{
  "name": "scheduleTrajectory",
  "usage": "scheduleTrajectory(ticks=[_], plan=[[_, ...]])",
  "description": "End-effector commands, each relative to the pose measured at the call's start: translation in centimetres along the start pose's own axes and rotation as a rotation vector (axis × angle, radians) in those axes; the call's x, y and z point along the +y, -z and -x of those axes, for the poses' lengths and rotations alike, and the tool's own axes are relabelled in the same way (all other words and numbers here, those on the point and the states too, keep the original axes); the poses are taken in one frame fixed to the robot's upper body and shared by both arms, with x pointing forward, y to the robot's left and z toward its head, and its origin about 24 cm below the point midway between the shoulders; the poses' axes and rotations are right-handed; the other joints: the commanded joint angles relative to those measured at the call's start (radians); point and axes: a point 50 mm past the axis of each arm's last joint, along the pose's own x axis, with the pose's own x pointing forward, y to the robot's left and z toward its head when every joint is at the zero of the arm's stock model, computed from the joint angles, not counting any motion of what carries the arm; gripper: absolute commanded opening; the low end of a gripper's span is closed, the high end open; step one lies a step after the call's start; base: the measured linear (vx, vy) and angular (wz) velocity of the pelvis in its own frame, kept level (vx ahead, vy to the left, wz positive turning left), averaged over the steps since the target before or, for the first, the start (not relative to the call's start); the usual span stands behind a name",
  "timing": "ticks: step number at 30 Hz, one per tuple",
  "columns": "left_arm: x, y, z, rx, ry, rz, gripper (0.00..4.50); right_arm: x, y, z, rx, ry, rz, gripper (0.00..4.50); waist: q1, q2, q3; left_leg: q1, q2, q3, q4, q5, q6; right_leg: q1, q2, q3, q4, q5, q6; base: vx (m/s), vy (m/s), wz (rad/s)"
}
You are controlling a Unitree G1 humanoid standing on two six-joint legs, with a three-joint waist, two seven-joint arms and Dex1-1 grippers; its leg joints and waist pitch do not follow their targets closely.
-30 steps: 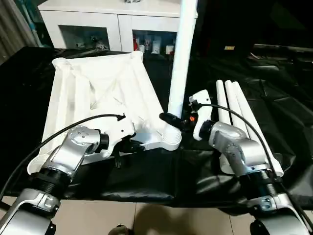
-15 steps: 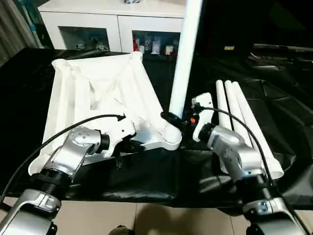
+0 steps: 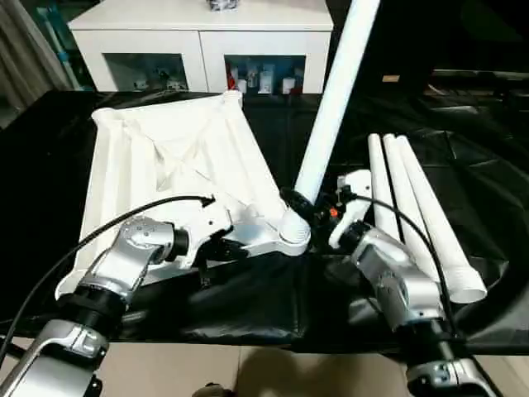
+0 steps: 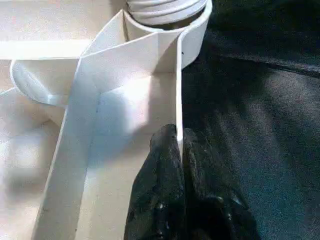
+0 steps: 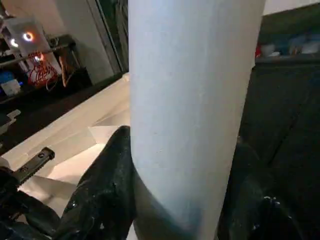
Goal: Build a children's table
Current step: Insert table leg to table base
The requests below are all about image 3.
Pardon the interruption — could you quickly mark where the white plastic table top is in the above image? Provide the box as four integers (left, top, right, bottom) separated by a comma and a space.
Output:
55, 89, 312, 302

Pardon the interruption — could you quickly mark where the white cabinet with glass doors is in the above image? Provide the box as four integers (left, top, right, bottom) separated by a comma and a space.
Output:
68, 0, 334, 97

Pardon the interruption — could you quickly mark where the patterned mug on cabinet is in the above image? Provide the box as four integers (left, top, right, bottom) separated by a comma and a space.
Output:
206, 0, 240, 13

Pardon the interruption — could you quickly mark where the tall black cabinet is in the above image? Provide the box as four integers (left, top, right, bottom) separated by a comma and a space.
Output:
374, 0, 435, 97

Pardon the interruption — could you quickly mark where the black plastic mat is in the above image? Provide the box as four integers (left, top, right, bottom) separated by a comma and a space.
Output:
0, 88, 529, 357

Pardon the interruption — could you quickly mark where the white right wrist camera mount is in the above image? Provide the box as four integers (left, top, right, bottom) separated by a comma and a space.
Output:
328, 169, 375, 249

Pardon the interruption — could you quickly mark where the white plastic table leg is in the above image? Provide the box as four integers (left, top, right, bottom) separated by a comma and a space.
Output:
277, 0, 382, 246
382, 134, 446, 291
394, 134, 489, 306
366, 132, 405, 244

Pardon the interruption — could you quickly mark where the teal white pole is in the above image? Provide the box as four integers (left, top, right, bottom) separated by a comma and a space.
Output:
32, 6, 83, 91

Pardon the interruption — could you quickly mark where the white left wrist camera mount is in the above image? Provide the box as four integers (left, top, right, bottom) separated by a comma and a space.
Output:
173, 202, 233, 275

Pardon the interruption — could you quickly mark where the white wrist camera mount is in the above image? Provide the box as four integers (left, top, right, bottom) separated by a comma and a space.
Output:
173, 202, 233, 275
328, 169, 375, 249

